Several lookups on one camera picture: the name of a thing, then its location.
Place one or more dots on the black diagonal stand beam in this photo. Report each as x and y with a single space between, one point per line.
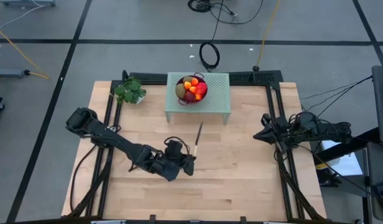
365 137

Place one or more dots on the dark red plum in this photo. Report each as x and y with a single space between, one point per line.
189 96

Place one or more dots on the right arm's black gripper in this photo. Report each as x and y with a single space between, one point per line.
280 132

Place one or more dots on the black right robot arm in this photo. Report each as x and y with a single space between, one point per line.
322 130

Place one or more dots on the left arm's black gripper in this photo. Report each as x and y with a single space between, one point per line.
176 169

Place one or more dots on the purple colander bowl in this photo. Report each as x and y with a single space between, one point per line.
179 81

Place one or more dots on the grey cabinet panel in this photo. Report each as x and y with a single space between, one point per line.
381 102
376 168

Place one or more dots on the green potted plant white pot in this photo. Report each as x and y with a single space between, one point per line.
131 91

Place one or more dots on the small black table clamp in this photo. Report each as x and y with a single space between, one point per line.
152 217
242 219

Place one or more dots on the yellow pole with base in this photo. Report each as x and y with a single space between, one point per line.
256 68

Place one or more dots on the grey floor bar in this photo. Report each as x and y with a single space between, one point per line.
8 73

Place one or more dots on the red orange mango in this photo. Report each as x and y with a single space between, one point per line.
201 88

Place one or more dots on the mint green perforated metal shelf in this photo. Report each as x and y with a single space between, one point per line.
216 93

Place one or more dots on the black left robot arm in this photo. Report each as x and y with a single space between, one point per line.
117 143

